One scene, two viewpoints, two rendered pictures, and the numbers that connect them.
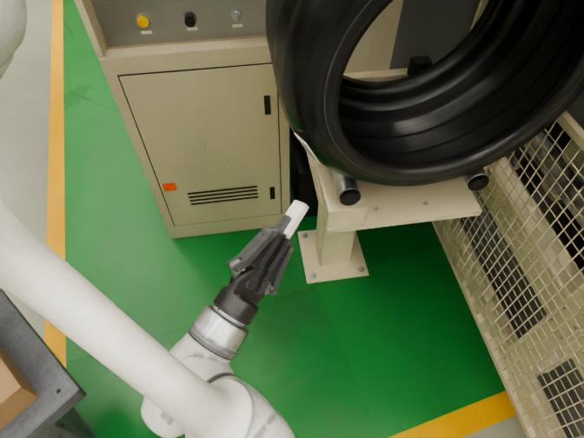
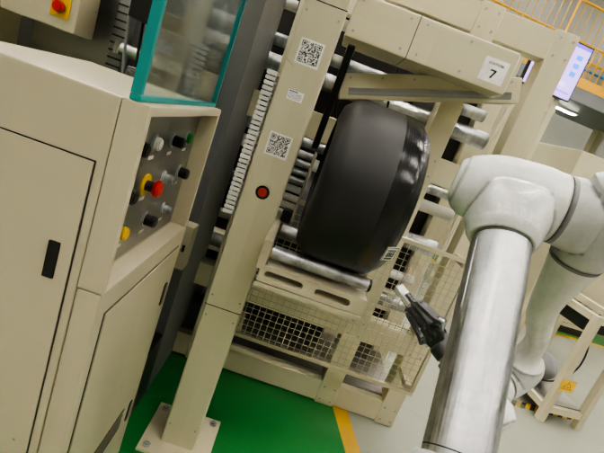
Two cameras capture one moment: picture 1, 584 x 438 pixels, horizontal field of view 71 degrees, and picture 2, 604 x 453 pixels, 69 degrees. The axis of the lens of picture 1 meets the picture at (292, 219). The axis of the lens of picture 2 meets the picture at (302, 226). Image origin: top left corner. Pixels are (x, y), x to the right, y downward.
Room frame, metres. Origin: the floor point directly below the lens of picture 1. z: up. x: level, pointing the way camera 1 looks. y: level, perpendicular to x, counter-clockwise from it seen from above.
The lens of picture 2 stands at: (0.69, 1.27, 1.36)
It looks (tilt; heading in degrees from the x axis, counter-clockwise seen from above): 14 degrees down; 276
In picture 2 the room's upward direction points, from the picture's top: 20 degrees clockwise
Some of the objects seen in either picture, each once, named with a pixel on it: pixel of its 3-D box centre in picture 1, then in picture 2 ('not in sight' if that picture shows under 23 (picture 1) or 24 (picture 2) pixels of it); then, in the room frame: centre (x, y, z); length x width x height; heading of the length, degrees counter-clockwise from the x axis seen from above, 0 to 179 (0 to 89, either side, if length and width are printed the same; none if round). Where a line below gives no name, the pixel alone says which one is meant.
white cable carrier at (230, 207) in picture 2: not in sight; (252, 144); (1.08, -0.14, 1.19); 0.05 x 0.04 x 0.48; 98
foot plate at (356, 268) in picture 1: (332, 252); (182, 433); (1.00, -0.18, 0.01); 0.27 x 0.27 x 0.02; 8
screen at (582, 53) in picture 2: not in sight; (555, 66); (-0.64, -3.78, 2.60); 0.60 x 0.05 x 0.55; 19
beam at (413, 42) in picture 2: not in sight; (425, 49); (0.67, -0.55, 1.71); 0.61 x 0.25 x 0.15; 8
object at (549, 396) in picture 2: not in sight; (557, 350); (-1.01, -1.90, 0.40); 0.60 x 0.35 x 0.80; 109
